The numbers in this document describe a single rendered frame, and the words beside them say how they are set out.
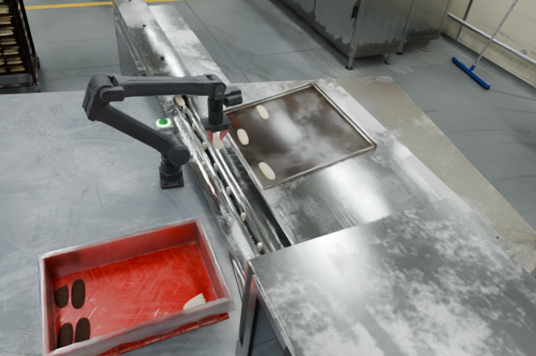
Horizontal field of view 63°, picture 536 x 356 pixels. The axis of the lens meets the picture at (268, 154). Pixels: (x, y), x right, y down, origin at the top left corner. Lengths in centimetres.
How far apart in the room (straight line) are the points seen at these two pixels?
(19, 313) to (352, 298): 95
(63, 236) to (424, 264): 112
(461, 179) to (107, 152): 148
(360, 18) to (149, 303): 336
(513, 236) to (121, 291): 139
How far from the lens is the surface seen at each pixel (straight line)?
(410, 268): 93
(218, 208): 155
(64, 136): 200
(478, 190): 202
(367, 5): 421
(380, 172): 167
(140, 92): 144
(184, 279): 142
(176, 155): 160
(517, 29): 517
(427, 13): 497
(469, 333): 89
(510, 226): 193
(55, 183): 179
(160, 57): 232
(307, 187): 160
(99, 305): 140
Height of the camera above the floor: 198
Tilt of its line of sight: 39 degrees down
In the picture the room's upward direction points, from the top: 7 degrees clockwise
